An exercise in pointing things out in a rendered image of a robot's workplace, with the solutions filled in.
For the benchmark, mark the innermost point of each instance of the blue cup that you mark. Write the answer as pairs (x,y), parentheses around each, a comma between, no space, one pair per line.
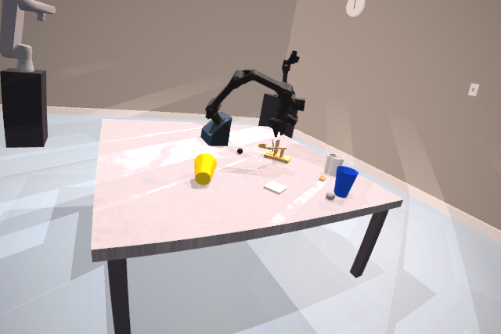
(345,177)

